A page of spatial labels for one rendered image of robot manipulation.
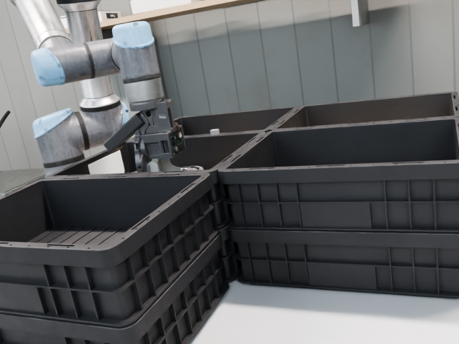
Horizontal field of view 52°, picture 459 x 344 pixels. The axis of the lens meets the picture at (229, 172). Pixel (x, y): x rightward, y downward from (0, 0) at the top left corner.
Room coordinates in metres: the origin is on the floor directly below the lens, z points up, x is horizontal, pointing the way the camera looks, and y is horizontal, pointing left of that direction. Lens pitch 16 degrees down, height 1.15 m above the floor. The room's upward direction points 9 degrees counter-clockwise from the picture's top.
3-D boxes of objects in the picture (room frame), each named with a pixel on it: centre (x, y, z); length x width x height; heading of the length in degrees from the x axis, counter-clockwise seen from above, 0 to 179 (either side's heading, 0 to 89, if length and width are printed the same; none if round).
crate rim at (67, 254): (0.74, 0.27, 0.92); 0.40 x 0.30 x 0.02; 65
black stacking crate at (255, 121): (1.29, 0.01, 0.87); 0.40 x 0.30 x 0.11; 65
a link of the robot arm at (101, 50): (1.06, 0.20, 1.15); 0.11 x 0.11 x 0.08; 25
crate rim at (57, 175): (1.01, 0.14, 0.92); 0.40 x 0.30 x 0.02; 65
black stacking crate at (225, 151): (1.01, 0.14, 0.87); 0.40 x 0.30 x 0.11; 65
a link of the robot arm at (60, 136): (1.36, 0.46, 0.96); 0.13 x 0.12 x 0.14; 115
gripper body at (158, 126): (0.97, 0.14, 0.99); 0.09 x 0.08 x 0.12; 69
